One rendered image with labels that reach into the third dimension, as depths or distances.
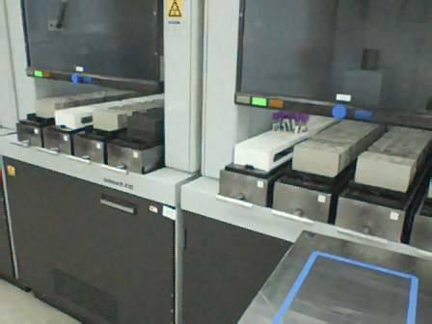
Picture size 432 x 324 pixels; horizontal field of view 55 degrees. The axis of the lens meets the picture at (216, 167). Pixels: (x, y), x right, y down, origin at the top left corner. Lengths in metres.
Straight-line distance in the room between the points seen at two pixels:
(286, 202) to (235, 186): 0.14
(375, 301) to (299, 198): 0.44
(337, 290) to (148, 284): 0.88
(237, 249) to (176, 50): 0.56
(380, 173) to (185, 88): 0.56
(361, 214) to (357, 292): 0.37
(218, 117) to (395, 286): 0.68
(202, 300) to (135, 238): 0.28
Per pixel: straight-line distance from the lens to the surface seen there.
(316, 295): 0.58
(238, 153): 1.06
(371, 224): 0.94
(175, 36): 1.20
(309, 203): 0.97
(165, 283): 1.33
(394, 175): 0.98
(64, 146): 1.46
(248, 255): 1.10
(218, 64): 1.12
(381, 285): 0.62
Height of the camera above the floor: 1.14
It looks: 18 degrees down
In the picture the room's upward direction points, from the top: 2 degrees clockwise
